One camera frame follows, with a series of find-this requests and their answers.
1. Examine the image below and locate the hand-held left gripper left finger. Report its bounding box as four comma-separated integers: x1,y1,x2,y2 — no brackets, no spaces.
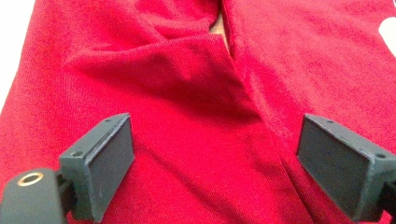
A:
58,112,136,223

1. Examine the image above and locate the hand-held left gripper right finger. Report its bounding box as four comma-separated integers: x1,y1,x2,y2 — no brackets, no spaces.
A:
296,113,396,223

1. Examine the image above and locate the red t-shirt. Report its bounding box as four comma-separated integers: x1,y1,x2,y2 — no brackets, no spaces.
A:
0,0,396,224

